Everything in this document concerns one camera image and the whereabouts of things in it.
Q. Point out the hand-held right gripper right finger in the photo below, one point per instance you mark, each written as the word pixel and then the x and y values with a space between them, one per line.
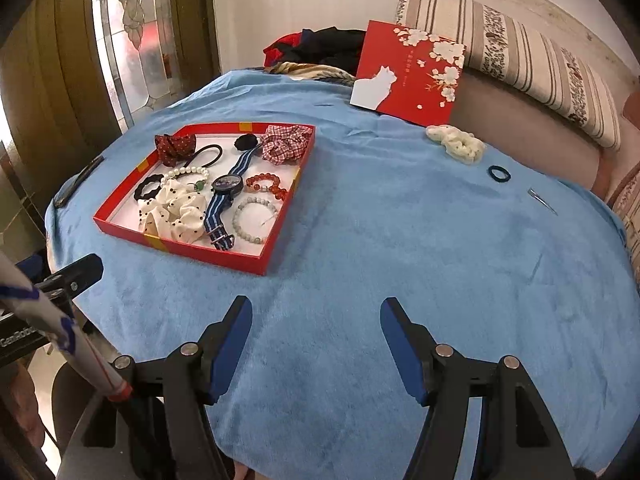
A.
pixel 402 350

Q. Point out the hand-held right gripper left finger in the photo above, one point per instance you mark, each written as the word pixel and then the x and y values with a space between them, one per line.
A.
pixel 232 345

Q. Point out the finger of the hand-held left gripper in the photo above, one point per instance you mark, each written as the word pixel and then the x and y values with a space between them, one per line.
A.
pixel 75 272

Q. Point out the red shallow tray box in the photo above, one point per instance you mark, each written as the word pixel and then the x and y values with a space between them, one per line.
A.
pixel 200 260

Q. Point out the white black-dotted scrunchie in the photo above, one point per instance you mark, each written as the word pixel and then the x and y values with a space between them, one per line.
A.
pixel 172 215

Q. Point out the white blue printed cloth tube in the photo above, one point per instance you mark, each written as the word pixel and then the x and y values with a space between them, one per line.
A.
pixel 65 337

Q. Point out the blue fleece blanket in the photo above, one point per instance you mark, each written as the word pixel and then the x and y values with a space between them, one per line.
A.
pixel 375 235

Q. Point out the dark red dotted scrunchie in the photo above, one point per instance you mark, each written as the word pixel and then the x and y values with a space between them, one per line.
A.
pixel 172 147

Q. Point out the silver hair clip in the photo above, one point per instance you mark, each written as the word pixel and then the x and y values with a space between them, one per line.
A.
pixel 542 201

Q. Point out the dark wooden door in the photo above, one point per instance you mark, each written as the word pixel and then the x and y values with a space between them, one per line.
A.
pixel 45 70

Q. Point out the red white checked scrunchie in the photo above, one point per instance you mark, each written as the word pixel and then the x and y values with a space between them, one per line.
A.
pixel 287 142

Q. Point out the cream scrunchie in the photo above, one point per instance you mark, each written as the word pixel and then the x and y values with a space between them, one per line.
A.
pixel 457 142

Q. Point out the brown sofa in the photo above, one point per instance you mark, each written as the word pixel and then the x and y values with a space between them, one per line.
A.
pixel 525 130

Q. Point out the leaded glass door panel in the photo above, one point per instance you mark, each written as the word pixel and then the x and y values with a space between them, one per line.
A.
pixel 135 25

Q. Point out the floral patterned cushion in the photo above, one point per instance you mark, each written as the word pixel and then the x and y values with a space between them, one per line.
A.
pixel 627 210

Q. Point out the red box lid with cat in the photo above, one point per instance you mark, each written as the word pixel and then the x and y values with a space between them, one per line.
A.
pixel 405 75

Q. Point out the beige patterned scarf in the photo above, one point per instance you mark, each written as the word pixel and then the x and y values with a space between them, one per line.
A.
pixel 310 71

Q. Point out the red cloth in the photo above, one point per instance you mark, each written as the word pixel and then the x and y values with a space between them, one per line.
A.
pixel 282 47

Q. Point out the black garment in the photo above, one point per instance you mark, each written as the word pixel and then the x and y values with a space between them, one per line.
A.
pixel 335 45

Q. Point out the striped floral sofa cushion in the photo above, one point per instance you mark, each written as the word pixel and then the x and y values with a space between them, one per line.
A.
pixel 515 55

